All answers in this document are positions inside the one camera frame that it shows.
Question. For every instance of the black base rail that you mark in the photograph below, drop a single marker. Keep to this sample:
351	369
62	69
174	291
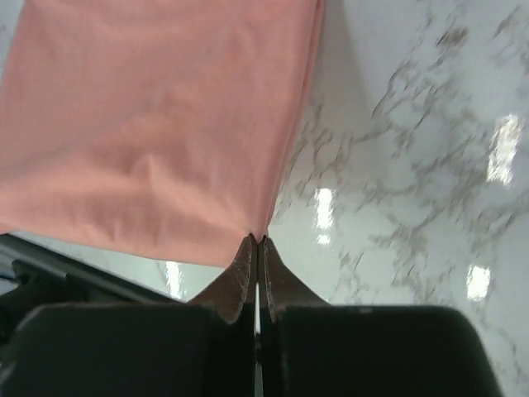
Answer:
44	277

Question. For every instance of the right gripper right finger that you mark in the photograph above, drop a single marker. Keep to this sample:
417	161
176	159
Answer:
279	288

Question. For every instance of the salmon pink t shirt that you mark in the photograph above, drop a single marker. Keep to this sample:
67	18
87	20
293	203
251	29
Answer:
155	128

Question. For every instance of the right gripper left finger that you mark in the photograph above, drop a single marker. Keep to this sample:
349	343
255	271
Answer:
230	362

